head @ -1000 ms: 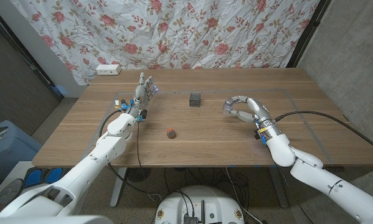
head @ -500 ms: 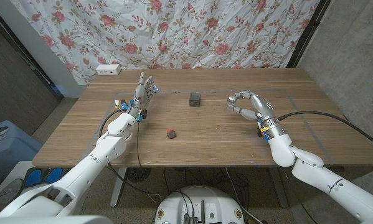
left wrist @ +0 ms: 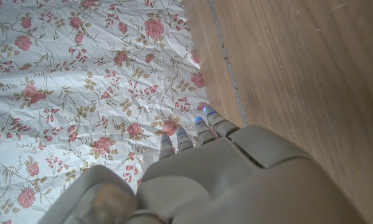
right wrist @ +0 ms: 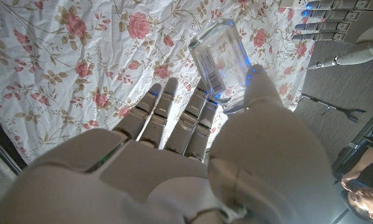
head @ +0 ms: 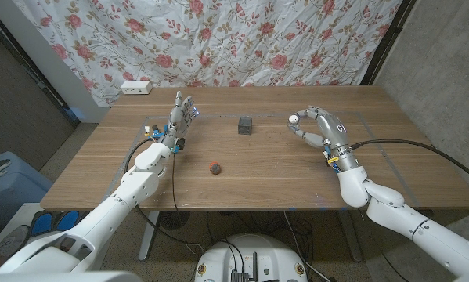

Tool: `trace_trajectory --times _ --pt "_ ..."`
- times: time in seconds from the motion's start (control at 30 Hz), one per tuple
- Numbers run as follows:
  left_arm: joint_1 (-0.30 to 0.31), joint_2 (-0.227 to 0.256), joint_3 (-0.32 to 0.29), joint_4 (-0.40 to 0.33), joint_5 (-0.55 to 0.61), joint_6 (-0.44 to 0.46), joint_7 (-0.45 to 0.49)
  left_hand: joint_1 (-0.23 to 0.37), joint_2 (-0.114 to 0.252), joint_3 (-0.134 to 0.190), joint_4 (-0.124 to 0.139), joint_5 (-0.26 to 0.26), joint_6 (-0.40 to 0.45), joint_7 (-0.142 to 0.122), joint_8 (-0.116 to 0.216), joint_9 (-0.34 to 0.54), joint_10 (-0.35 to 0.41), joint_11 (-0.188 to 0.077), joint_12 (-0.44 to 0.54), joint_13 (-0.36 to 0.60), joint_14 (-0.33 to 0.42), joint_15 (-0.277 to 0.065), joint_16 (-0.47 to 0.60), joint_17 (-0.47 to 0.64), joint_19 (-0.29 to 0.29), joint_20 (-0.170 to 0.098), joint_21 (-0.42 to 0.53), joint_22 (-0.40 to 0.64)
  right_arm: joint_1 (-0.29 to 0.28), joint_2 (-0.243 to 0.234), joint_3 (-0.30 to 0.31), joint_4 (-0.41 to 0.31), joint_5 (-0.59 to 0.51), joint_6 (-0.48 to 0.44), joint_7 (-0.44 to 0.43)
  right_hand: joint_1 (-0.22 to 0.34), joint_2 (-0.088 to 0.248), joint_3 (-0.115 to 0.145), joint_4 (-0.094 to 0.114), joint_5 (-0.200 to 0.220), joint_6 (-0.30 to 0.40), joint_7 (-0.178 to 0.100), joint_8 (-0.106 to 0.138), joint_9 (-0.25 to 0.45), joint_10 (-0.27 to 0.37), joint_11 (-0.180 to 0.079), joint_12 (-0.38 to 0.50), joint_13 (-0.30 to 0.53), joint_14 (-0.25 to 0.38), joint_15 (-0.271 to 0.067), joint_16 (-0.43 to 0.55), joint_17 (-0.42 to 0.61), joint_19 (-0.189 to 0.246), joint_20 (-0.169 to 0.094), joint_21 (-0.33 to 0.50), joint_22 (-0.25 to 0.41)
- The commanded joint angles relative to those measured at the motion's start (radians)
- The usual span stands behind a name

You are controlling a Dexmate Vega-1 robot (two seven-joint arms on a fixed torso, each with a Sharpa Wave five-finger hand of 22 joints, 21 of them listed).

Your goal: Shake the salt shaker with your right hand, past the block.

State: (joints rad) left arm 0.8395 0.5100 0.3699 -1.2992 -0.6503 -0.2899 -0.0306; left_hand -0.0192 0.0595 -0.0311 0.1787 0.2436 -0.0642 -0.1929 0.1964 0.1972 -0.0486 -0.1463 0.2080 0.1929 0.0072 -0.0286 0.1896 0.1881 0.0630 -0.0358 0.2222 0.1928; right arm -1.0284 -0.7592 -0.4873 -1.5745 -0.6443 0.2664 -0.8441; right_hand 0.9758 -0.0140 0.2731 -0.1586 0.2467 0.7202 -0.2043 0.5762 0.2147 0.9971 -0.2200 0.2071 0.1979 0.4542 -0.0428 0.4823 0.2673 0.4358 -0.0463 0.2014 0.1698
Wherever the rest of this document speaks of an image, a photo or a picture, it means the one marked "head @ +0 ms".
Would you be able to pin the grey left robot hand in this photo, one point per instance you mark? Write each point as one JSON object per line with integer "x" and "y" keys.
{"x": 177, "y": 121}

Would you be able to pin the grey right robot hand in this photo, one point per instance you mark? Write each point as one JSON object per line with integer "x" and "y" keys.
{"x": 332, "y": 129}

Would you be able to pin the clear glass salt shaker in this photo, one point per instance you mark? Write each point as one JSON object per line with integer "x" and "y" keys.
{"x": 293, "y": 119}

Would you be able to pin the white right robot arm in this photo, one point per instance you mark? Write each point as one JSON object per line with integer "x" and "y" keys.
{"x": 394, "y": 215}

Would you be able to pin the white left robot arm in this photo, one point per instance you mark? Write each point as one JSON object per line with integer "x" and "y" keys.
{"x": 101, "y": 223}

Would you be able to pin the dark grey block cube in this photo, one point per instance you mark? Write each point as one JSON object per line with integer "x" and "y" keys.
{"x": 244, "y": 126}

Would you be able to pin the white power strip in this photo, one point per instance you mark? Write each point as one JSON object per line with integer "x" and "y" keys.
{"x": 135, "y": 87}

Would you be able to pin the small orange grey ball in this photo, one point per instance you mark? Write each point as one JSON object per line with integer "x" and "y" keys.
{"x": 215, "y": 168}

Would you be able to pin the floral backdrop cloth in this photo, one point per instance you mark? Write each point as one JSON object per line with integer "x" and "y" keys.
{"x": 218, "y": 43}

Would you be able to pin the round black fan base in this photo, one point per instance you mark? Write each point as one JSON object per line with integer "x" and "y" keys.
{"x": 174, "y": 219}

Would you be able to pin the black backdrop stand pole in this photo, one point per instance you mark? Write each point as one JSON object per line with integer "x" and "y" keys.
{"x": 387, "y": 41}

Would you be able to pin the grey table leg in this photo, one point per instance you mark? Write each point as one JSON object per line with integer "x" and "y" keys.
{"x": 351, "y": 239}

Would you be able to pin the white table leg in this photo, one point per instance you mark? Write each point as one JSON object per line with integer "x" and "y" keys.
{"x": 148, "y": 235}

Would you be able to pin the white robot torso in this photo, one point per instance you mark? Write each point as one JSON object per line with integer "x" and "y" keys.
{"x": 253, "y": 250}

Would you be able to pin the blue black shoes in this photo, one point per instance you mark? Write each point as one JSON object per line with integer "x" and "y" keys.
{"x": 56, "y": 221}

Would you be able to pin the blue plastic bin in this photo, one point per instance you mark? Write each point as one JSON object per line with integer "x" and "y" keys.
{"x": 15, "y": 192}

